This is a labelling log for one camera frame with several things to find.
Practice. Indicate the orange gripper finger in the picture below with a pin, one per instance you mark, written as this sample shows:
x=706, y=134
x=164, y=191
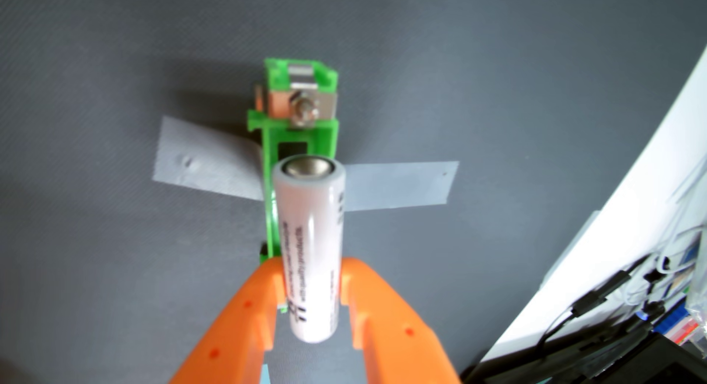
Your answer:
x=237, y=334
x=397, y=340

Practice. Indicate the white cylindrical battery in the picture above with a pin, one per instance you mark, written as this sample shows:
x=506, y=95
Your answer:
x=309, y=235

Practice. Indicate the green battery holder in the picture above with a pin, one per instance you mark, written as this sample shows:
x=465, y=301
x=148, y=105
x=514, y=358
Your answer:
x=276, y=141

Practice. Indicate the dark grey table mat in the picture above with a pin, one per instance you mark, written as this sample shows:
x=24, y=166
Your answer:
x=83, y=262

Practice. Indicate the black Dell laptop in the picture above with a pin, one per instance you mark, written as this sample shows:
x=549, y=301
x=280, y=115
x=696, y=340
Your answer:
x=635, y=367

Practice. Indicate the blue orange small box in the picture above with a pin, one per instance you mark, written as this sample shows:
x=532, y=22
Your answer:
x=671, y=320

